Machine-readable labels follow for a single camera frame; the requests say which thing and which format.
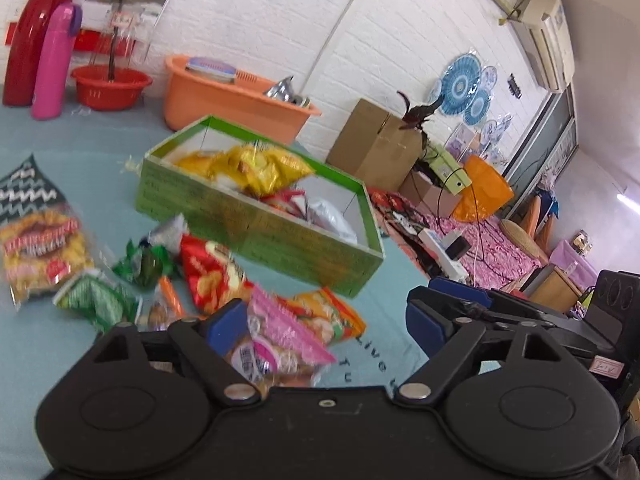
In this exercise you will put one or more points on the orange sausage stick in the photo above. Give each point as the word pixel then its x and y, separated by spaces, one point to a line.
pixel 172 297

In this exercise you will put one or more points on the small cardboard box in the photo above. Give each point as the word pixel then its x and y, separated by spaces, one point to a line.
pixel 425 192

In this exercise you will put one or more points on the blue mandala wall decoration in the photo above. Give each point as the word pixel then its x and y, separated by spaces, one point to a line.
pixel 462 82

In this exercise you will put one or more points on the dark purple plant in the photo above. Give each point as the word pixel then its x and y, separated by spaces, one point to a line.
pixel 417 115

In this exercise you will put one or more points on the red snack bag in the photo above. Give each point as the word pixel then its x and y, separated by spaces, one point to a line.
pixel 210 275

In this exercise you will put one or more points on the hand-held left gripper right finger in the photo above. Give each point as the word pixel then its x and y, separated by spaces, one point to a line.
pixel 425 327

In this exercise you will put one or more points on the red plastic basin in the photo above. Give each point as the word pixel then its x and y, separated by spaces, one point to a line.
pixel 110 92

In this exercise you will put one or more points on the blue plate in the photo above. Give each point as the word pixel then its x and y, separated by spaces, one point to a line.
pixel 210 67

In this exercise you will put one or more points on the patterned bed cloth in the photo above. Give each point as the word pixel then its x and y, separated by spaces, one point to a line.
pixel 500 255

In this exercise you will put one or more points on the red thermos jug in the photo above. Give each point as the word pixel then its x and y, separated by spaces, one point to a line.
pixel 30 40

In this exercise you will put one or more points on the woven cushion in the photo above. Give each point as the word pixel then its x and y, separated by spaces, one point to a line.
pixel 520 237

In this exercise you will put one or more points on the purple box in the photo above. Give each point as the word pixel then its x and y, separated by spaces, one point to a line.
pixel 565 260

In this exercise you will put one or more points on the small yellow snack packet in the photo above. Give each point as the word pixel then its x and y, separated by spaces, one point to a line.
pixel 197 162

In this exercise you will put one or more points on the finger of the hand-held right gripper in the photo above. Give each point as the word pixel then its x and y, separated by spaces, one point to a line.
pixel 450 306
pixel 460 290

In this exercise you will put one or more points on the green pea snack packet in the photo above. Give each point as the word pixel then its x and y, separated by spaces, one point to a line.
pixel 95 300

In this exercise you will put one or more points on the orange plastic tub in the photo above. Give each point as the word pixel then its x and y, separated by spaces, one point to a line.
pixel 220 105

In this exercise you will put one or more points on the steel bowl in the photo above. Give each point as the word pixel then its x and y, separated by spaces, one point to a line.
pixel 282 91

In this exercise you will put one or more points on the glass pitcher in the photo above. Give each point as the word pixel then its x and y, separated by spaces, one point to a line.
pixel 125 45

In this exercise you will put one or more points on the large cardboard box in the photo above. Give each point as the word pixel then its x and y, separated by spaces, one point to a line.
pixel 370 150

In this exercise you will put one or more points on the wooden cabinet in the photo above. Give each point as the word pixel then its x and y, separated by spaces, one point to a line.
pixel 550 287

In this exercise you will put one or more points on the dark green small packet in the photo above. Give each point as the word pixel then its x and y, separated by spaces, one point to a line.
pixel 142 265

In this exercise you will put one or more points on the orange fruit print snack packet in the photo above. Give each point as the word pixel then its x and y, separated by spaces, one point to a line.
pixel 330 315

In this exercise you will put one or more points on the green cardboard box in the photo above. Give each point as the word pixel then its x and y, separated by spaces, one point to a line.
pixel 280 245

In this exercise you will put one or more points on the yellow-green box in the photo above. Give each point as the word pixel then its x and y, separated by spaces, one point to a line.
pixel 447 167

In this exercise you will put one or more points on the pink bottle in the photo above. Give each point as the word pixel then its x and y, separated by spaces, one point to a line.
pixel 50 70

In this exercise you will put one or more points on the orange label snack packet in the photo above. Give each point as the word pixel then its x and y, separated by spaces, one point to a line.
pixel 40 255

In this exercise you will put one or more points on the red plastic tray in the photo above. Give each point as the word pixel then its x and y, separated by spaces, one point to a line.
pixel 90 40

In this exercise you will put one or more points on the white power strip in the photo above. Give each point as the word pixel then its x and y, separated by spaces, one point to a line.
pixel 435 247

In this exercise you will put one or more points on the long yellow snack packet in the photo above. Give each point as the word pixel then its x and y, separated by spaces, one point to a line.
pixel 265 170

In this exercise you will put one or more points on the pink snack packet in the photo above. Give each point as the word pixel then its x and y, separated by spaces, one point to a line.
pixel 285 330

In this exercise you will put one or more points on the wall air conditioner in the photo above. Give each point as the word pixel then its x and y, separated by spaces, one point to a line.
pixel 545 25

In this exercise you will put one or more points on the clear packet dark red filling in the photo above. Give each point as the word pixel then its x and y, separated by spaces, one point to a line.
pixel 285 202

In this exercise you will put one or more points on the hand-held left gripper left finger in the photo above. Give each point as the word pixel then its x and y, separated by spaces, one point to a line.
pixel 227 321

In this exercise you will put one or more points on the orange bag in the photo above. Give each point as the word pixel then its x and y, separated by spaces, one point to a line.
pixel 485 185

